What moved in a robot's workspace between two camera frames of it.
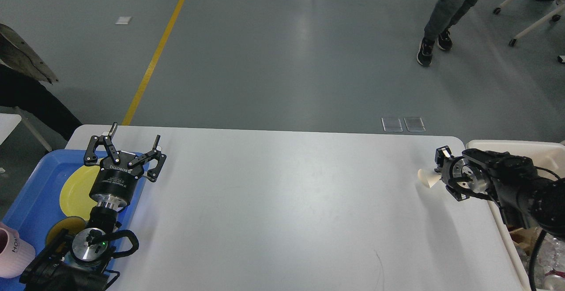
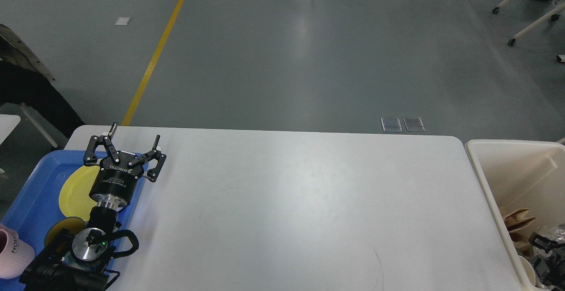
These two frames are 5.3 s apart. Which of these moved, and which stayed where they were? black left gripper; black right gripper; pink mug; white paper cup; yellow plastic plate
Moved: black right gripper; white paper cup
Stayed: pink mug; black left gripper; yellow plastic plate
